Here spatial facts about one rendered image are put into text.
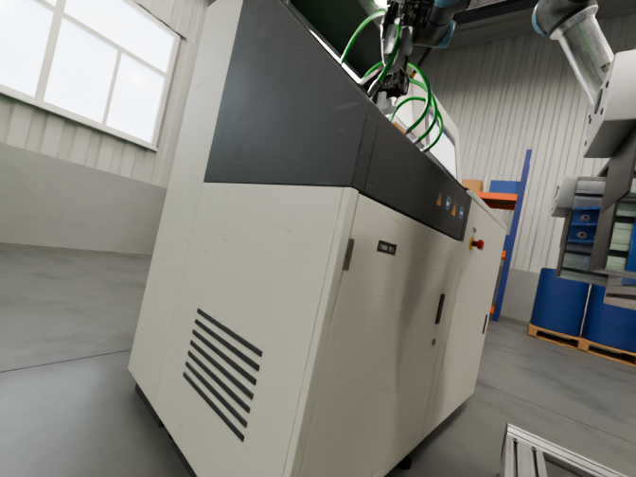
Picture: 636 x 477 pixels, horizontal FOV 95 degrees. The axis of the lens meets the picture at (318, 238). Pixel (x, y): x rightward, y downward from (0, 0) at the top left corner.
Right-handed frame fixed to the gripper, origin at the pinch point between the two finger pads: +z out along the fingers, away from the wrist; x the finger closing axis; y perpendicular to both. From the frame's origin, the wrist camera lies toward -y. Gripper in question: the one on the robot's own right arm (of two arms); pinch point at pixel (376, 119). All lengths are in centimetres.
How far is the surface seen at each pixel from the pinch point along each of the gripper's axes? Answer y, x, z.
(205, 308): -17, -35, 66
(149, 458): -24, -38, 111
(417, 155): 23.1, -12.6, 17.7
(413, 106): -7.9, 35.4, -23.4
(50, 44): -384, -65, -103
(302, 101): 4.6, -35.0, 12.7
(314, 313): 21, -35, 56
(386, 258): 23, -17, 43
